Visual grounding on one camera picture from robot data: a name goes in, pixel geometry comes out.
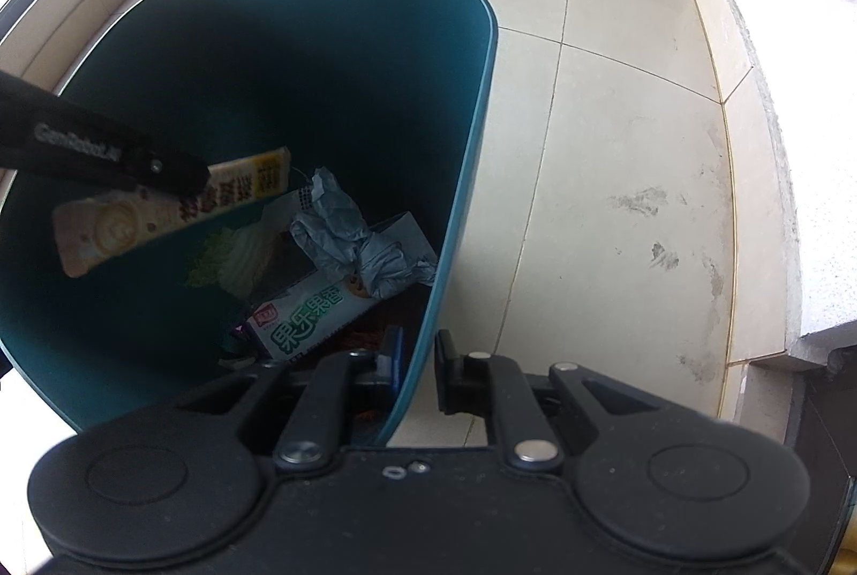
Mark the latte coffee stick packet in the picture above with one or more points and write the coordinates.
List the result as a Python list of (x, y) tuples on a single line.
[(91, 231)]

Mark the grey paper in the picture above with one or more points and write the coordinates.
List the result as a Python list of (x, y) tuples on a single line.
[(333, 234)]

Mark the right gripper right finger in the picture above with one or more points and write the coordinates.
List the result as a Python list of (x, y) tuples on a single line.
[(495, 389)]

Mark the white biscuit snack package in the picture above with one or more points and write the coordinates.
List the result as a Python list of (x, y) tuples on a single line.
[(291, 325)]

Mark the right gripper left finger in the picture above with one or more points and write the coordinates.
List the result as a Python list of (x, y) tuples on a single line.
[(344, 386)]

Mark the teal plastic trash bin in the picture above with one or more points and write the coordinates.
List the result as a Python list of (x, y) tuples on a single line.
[(389, 95)]

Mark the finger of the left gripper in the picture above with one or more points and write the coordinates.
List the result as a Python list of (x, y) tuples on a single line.
[(47, 135)]

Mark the green cabbage leaf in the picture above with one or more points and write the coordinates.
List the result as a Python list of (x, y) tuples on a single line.
[(236, 260)]

